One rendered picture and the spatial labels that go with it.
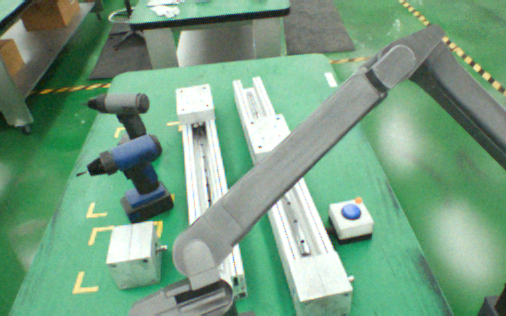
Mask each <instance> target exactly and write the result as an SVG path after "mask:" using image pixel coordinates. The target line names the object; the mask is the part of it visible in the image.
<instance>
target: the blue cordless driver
mask: <svg viewBox="0 0 506 316"><path fill-rule="evenodd" d="M162 152H163V150H162V147H161V144H160V142H159V141H158V137H157V136H156V135H153V134H152V133H151V134H150V135H149V136H147V135H145V136H141V137H138V138H137V139H134V140H131V141H130V142H125V143H123V144H120V145H118V146H116V147H113V148H111V151H110V152H109V151H108V150H106V151H104V152H102V153H99V154H98V156H99V157H97V158H96V159H94V160H93V161H92V162H90V163H88V164H87V165H86V168H87V170H85V171H83V172H81V173H79V174H76V176H77V177H78V176H80V175H85V174H86V173H89V174H90V175H91V176H95V175H109V176H110V175H113V174H116V173H117V171H118V170H119V171H120V172H123V173H124V176H125V177H126V179H127V180H130V179H131V182H132V183H133V185H134V187H135V188H131V189H130V190H128V191H125V192H124V195H125V196H123V197H122V198H121V199H120V203H121V206H122V208H123V209H124V213H125V215H126V216H127V217H128V219H129V221H130V222H131V224H137V223H141V222H144V221H146V220H148V219H151V218H152V217H154V216H156V215H159V214H161V213H164V212H165V211H167V210H169V209H171V208H173V207H174V203H173V201H172V197H171V194H170V192H169V191H168V189H167V188H166V187H165V186H164V183H163V182H161V181H158V180H157V178H158V175H157V173H156V171H155V169H154V168H153V167H152V165H151V162H150V160H151V159H154V158H156V155H161V153H162Z"/></svg>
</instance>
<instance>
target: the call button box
mask: <svg viewBox="0 0 506 316"><path fill-rule="evenodd" d="M350 203H351V204H355V205H356V206H358V207H359V208H360V215H358V216H357V217H356V218H349V217H346V216H345V215H343V206H344V205H346V204H350ZM329 215H330V216H329V223H330V227H329V228H326V233H327V235H333V234H334V235H335V236H336V241H337V242H338V244H339V246H341V245H345V244H350V243H354V242H357V241H366V240H370V239H371V236H372V230H373V224H374V222H373V221H372V219H371V217H370V215H369V213H368V211H367V209H366V208H365V207H364V205H363V202H362V203H360V204H357V203H356V200H353V201H349V202H340V203H336V204H331V205H330V211H329Z"/></svg>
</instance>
